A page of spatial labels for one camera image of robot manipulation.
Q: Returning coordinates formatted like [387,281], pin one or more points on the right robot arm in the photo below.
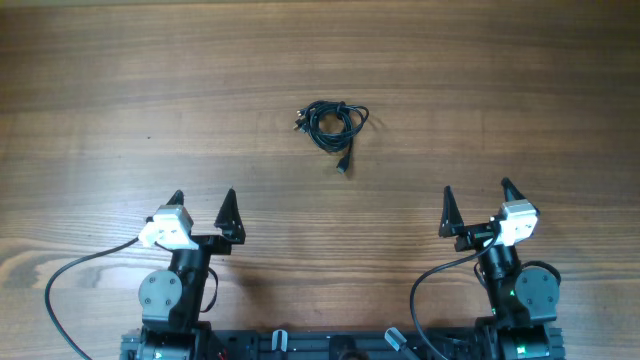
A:
[523,295]

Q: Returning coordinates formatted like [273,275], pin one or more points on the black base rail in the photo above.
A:
[451,343]

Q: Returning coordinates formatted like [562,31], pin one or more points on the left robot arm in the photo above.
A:
[171,299]

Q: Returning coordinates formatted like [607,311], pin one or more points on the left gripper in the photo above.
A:
[227,221]

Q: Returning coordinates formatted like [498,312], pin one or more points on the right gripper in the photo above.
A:
[452,221]

